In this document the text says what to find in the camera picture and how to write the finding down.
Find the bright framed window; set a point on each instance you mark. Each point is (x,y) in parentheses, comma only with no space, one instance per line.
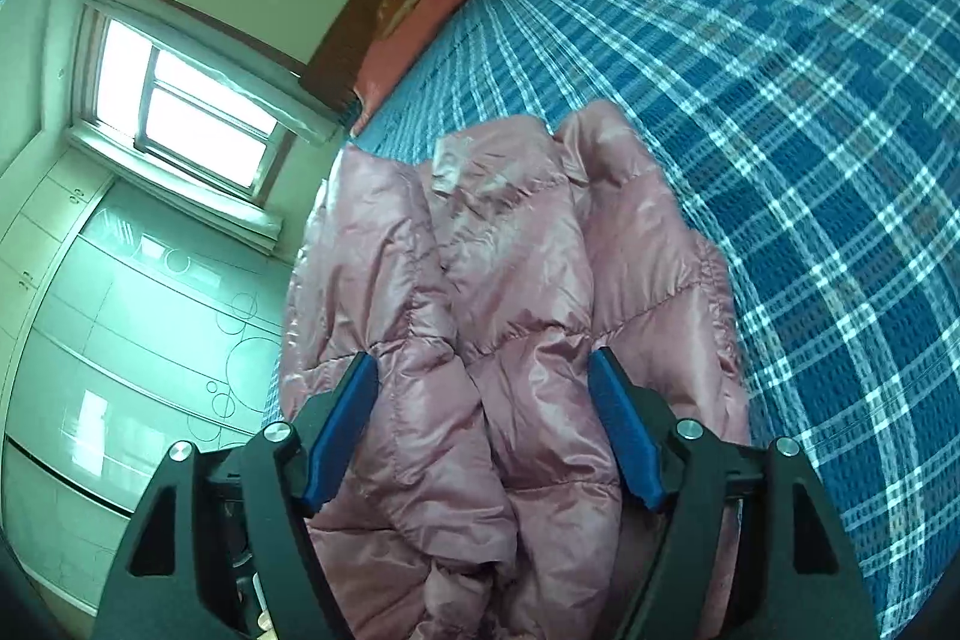
(195,108)

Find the pink puffer jacket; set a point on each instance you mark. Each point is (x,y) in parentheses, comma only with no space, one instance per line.
(525,280)

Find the blue plaid bed sheet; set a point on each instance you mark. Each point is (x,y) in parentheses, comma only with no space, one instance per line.
(787,123)

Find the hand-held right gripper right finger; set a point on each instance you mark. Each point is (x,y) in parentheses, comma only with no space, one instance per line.
(626,430)

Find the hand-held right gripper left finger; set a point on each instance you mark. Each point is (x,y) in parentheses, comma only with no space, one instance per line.
(337,430)

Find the wardrobe with circle pattern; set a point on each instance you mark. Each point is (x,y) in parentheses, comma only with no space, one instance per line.
(112,347)

